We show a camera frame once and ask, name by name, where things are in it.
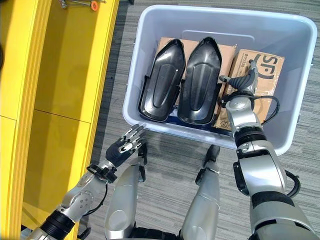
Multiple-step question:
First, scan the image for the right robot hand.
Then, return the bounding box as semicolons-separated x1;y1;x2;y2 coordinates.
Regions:
219;59;259;94

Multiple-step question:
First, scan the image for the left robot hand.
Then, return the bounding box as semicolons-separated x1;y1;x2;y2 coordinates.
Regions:
105;124;145;168

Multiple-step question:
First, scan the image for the printed brown cardboard box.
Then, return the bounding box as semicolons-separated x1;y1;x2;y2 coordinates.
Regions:
212;48;286;131

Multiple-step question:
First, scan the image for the translucent white plastic box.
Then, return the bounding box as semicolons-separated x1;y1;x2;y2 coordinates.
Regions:
122;4;318;156

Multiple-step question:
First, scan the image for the yellow metal shelf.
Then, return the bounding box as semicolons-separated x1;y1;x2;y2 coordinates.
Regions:
0;0;120;240

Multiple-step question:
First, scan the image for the black sole-shaped part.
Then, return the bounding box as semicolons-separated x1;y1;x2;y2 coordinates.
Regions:
176;36;222;125
137;38;186;123

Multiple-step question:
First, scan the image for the silver right robot leg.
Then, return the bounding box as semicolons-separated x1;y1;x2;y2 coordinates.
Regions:
181;144;221;240

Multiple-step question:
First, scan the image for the silver metal hook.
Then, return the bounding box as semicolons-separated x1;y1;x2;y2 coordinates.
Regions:
57;0;107;9

